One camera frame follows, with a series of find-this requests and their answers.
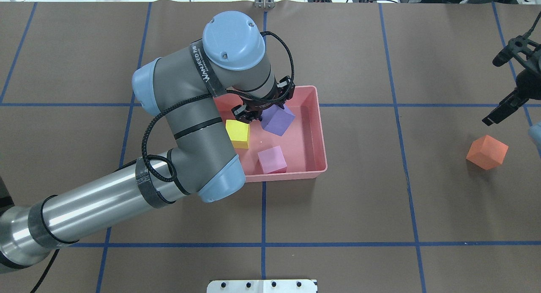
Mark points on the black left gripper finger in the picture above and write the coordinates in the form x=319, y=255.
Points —
x=286, y=88
x=242, y=114

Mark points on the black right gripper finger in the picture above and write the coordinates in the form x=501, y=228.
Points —
x=506, y=107

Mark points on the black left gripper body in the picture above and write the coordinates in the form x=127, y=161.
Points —
x=255, y=110

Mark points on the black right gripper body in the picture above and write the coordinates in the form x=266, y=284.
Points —
x=531, y=80

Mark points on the yellow foam block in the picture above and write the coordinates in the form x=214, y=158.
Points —
x=239, y=133

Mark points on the purple foam block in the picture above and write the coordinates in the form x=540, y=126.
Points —
x=277, y=120

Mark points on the orange foam block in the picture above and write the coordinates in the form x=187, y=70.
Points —
x=487, y=152

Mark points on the pink foam block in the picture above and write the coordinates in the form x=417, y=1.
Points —
x=272, y=160

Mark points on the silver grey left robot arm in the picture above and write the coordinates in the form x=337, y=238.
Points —
x=185, y=149

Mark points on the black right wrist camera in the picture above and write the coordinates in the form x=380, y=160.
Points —
x=524, y=50

